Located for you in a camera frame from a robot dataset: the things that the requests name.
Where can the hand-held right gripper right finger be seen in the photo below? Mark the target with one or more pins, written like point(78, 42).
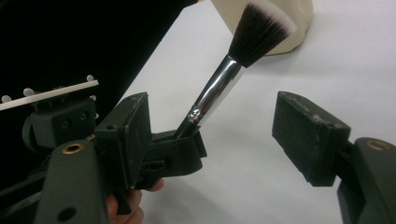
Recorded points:
point(311, 140)

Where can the beige square cup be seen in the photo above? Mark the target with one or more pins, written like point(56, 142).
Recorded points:
point(302, 21)

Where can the white table cover sheet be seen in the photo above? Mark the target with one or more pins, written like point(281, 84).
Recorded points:
point(255, 186)

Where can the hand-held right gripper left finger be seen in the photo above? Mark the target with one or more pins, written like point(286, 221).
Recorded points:
point(124, 140)

